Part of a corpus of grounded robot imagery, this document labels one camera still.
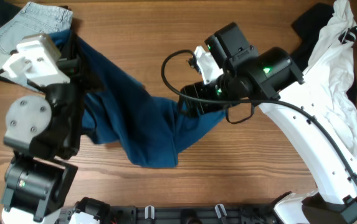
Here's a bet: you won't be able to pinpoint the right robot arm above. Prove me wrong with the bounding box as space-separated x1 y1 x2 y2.
178 23 357 223

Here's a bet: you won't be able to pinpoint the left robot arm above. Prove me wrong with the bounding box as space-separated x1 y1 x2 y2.
1 32 103 223

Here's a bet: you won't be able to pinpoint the black right camera cable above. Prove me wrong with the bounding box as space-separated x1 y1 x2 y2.
161 49 357 224

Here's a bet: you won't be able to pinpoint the black garment at right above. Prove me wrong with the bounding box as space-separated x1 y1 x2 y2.
290 2 357 105

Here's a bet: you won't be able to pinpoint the light blue folded jeans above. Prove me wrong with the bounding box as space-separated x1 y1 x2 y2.
0 1 73 91

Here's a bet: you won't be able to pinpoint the white shirt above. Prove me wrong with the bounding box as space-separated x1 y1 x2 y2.
305 0 357 160

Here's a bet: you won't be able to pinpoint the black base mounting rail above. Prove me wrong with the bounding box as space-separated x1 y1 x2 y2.
110 204 280 224

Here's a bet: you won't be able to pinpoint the dark blue shirt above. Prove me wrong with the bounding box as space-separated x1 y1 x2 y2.
47 29 229 169

